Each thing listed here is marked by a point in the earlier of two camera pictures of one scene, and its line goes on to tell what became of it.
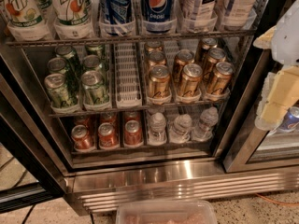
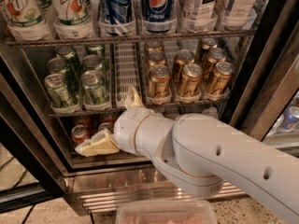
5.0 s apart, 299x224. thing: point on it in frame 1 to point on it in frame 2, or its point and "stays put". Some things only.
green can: x=94 y=91 stays put
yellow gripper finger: x=265 y=40 to x=135 y=102
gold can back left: x=153 y=46 stays put
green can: x=73 y=63 stays put
